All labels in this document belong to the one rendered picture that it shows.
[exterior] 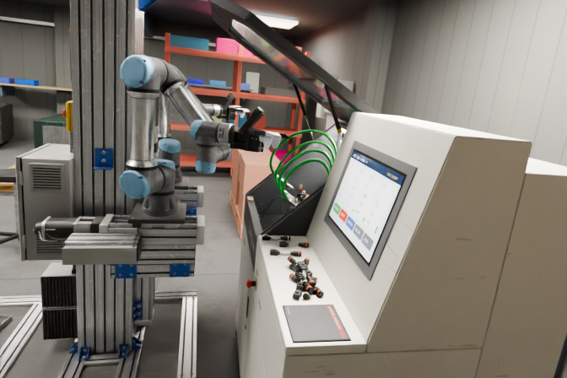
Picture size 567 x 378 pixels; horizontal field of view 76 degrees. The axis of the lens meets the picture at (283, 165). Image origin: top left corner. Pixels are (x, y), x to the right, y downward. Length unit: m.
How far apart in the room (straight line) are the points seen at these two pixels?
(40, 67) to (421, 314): 8.66
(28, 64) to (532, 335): 8.95
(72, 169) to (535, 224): 1.72
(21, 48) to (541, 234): 8.97
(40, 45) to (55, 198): 7.38
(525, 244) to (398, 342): 0.43
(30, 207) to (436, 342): 1.63
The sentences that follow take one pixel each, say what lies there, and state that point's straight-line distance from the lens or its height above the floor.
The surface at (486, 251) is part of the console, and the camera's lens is 1.12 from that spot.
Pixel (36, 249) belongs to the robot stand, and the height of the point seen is 0.82.
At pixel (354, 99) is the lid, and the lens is 1.56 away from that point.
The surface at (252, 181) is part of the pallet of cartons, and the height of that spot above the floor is 0.63.
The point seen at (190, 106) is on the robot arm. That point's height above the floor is 1.51.
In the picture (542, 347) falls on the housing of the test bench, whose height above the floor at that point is 0.95.
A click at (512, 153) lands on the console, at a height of 1.52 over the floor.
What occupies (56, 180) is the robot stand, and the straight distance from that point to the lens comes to 1.82.
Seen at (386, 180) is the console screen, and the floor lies 1.38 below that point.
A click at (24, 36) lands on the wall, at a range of 9.20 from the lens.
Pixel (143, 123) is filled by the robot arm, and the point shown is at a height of 1.44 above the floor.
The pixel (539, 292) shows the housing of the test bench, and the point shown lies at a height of 1.13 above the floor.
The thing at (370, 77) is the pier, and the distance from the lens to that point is 4.35.
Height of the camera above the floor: 1.62
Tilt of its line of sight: 12 degrees down
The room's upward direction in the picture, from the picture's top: 6 degrees clockwise
